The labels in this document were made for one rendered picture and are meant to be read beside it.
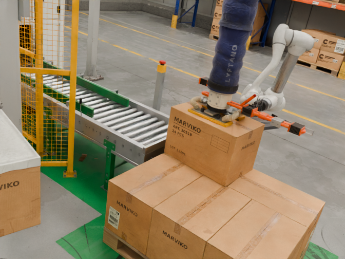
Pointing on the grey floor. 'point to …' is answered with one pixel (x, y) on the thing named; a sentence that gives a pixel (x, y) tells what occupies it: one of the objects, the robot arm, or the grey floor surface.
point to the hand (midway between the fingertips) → (251, 110)
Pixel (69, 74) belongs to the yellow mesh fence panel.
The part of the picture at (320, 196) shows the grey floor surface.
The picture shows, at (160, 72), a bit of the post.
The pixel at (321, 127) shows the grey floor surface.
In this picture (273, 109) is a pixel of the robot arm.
